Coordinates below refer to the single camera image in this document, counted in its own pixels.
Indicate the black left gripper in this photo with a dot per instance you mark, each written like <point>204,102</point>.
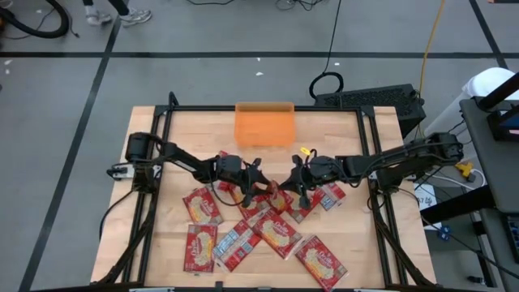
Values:
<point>233,168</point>

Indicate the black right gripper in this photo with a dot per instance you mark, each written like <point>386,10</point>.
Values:
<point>322,170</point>

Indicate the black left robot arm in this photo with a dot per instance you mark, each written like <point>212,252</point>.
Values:
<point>178,156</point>

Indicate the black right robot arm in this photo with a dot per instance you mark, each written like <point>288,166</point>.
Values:
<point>389,160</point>

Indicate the yellow tag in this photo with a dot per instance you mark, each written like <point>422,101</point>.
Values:
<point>305,151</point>

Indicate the orange translucent plastic basket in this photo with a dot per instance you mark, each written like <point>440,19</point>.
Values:
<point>263,125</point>

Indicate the white paper sheet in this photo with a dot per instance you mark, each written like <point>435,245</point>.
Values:
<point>425,203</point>

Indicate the yellow power plug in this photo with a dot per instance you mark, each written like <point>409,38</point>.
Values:
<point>464,168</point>

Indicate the grey desk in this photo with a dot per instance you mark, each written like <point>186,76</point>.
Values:
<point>486,170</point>

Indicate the person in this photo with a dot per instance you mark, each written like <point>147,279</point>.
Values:
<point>135,17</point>

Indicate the black monitor stand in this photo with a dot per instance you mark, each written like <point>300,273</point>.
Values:
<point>503,121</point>

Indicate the white plastic bin bag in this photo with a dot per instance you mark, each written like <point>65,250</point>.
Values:
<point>486,81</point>

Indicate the black keyboard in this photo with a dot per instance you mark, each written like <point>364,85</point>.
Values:
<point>514,239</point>

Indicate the black aluminium table frame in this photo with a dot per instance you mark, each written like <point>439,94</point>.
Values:
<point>324,108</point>

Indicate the small black camera mount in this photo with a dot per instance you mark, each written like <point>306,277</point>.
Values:
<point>219,286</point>

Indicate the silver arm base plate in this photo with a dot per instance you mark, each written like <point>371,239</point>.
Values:
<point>121,172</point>

